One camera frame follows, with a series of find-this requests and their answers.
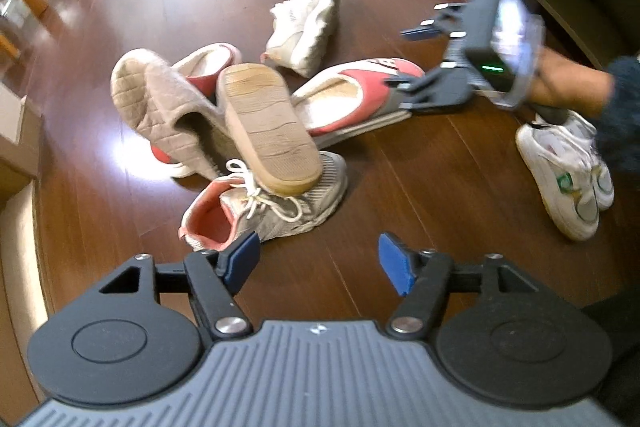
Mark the grey pink sneaker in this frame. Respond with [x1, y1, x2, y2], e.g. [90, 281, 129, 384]
[179, 151, 348, 253]
[260, 0, 342, 78]

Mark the person's right hand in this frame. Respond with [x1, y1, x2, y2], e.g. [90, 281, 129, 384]
[529, 49, 615, 115]

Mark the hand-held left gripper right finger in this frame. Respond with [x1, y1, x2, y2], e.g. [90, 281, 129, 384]
[378, 233, 543, 340]

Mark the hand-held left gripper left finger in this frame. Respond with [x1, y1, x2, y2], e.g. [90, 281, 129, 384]
[99, 231, 262, 340]

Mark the red grey slipper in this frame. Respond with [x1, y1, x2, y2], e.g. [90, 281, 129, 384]
[290, 57, 426, 150]
[150, 43, 244, 178]

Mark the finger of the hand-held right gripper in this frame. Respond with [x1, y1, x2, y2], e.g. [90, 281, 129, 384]
[400, 2, 470, 42]
[385, 62, 473, 112]

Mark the white green sneaker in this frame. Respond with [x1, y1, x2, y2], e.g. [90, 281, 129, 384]
[516, 122, 601, 242]
[530, 109, 615, 212]

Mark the beige slipper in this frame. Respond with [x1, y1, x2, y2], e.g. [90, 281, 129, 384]
[216, 63, 325, 196]
[110, 48, 236, 180]

